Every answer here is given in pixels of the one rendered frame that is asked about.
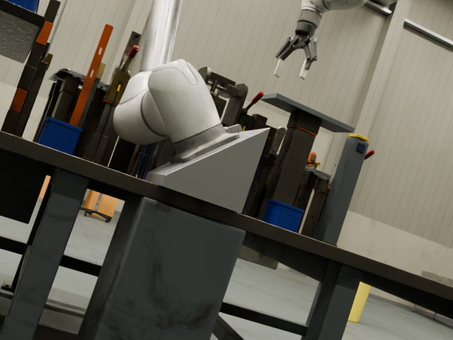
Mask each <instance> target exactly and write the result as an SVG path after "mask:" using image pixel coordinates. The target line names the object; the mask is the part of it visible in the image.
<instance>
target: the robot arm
mask: <svg viewBox="0 0 453 340"><path fill-rule="evenodd" d="M366 1H367V0H302V4H301V9H300V12H299V15H298V18H297V27H296V29H295V36H294V38H292V37H290V36H288V38H287V40H286V42H285V43H284V44H283V46H282V47H281V49H280V50H279V52H277V54H276V55H275V58H277V59H278V61H277V64H276V69H275V72H274V75H275V76H276V77H277V78H279V77H280V74H281V72H282V69H283V66H284V63H285V61H284V60H285V59H286V58H287V57H288V56H289V55H290V54H291V53H292V52H293V51H295V50H297V49H304V51H305V55H306V58H307V59H305V61H304V64H303V67H302V69H301V73H300V75H299V77H301V78H303V79H304V80H305V78H306V75H307V72H308V70H309V69H310V67H311V63H313V61H317V60H318V52H317V41H318V39H317V38H316V37H315V36H314V34H315V30H316V29H318V28H319V25H320V22H321V19H322V16H323V14H324V13H326V12H328V11H331V10H337V11H342V10H350V9H356V8H358V7H361V6H362V5H364V4H365V3H366ZM182 3H183V0H152V7H151V10H150V17H149V20H148V27H147V31H146V37H145V41H144V48H143V52H142V58H141V62H140V68H139V72H138V74H137V75H135V76H134V77H132V78H131V79H130V80H129V82H128V84H127V87H126V89H125V92H124V93H123V96H122V98H121V100H120V102H119V105H117V107H116V109H115V112H114V115H113V127H114V129H115V131H116V133H117V135H118V136H119V137H120V138H122V139H124V140H126V141H128V142H131V143H134V144H138V145H145V144H152V143H155V142H158V141H161V140H164V139H165V138H168V137H170V138H171V141H172V143H173V146H174V148H175V152H176V155H175V156H173V157H172V158H170V159H169V160H170V162H171V163H186V162H188V161H190V160H192V159H194V158H197V157H199V156H201V155H203V154H206V153H207V152H210V151H211V150H214V149H216V148H218V147H221V146H223V145H225V144H228V143H229V142H232V141H234V140H236V139H239V138H240V135H239V132H241V131H242V127H241V125H239V124H237V125H233V126H230V127H223V126H222V124H221V121H220V118H219V116H218V112H217V109H216V106H215V104H214V101H213V99H212V96H211V94H210V92H209V90H208V87H207V86H206V83H205V81H204V80H203V78H202V77H201V75H200V74H199V73H198V71H197V70H196V69H195V68H194V67H193V66H192V65H191V64H190V63H189V62H187V61H184V60H182V59H178V60H176V61H173V54H174V50H175V43H176V38H177V31H178V27H179V19H180V15H181V8H182ZM309 43H310V44H311V51H310V48H309ZM293 45H294V46H293ZM172 61H173V62H172Z"/></svg>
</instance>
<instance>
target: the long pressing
mask: <svg viewBox="0 0 453 340"><path fill-rule="evenodd" d="M55 75H56V76H58V77H60V78H63V79H64V77H66V76H68V75H71V76H73V77H75V78H78V79H80V80H81V81H80V86H83V84H84V81H85V79H86V76H85V75H84V74H81V73H79V72H76V71H73V70H72V69H68V68H63V69H60V70H59V71H58V72H56V73H55ZM108 86H109V85H108V84H105V83H104V82H101V81H99V83H98V86H97V88H100V87H102V90H105V91H107V88H108ZM277 158H278V154H277V153H276V157H275V159H274V162H276V160H277ZM310 171H313V172H314V175H317V176H318V178H319V179H328V180H330V178H331V175H329V174H327V173H324V172H322V171H319V170H317V169H314V168H312V167H309V166H307V165H306V166H305V170H304V172H308V173H309V172H310ZM304 172H303V173H304Z"/></svg>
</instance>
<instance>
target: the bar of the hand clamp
mask: <svg viewBox="0 0 453 340"><path fill-rule="evenodd" d="M141 36H142V35H141V34H139V33H137V32H135V31H132V32H131V34H130V37H129V40H128V42H127V45H126V48H125V50H124V52H123V55H122V58H121V60H120V63H119V68H118V70H119V71H120V69H121V66H122V65H123V64H124V63H125V61H126V59H127V58H128V56H129V53H130V52H131V50H132V49H133V46H134V45H138V43H139V41H140V39H141ZM130 64H131V62H130ZM130 64H129V65H128V67H127V69H126V70H125V74H126V73H127V71H128V69H129V66H130Z"/></svg>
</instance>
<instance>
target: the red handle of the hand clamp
mask: <svg viewBox="0 0 453 340"><path fill-rule="evenodd" d="M139 49H140V48H139V47H138V46H137V45H134V46H133V49H132V50H131V52H130V53H129V56H128V58H127V59H126V61H125V63H124V64H123V66H122V68H121V69H120V72H123V73H125V70H126V69H127V67H128V65H129V64H130V62H131V60H132V59H133V58H134V57H135V55H136V54H137V52H138V51H139Z"/></svg>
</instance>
